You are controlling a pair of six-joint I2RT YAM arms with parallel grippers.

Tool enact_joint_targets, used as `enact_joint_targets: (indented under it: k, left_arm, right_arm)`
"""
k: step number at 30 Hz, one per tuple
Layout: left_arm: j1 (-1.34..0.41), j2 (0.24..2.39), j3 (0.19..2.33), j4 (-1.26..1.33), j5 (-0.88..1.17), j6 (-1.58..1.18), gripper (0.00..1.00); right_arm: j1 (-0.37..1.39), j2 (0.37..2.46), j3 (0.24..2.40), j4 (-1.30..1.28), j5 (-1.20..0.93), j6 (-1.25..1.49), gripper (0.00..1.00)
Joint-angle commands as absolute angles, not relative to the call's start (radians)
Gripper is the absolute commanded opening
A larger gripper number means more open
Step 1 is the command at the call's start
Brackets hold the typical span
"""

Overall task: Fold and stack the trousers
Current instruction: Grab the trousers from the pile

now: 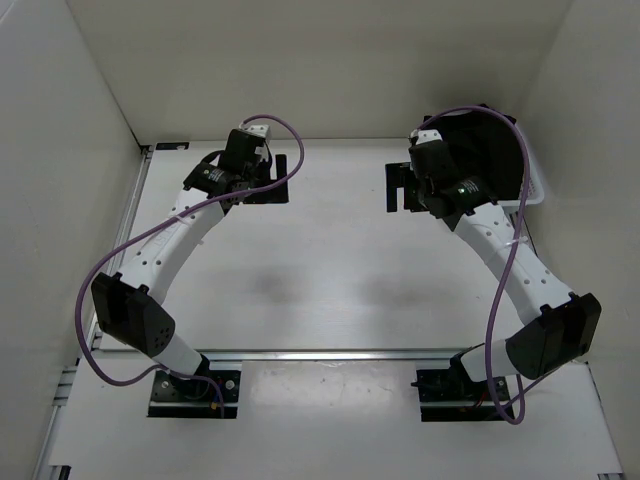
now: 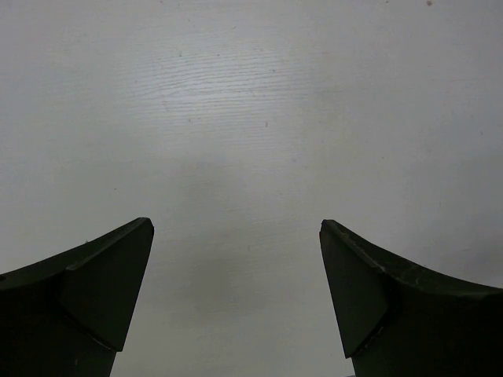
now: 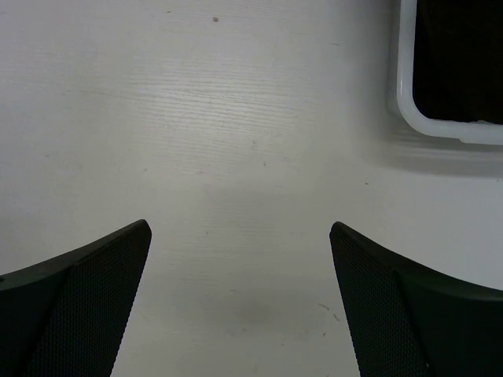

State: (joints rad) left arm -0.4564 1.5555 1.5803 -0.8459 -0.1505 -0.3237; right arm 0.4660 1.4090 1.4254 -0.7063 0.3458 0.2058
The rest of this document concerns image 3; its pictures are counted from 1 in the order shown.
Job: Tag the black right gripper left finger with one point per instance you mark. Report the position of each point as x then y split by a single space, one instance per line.
66 316

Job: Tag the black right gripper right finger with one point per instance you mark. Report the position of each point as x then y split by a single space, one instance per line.
406 319

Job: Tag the white perforated plastic basket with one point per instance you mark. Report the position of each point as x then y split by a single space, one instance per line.
400 86

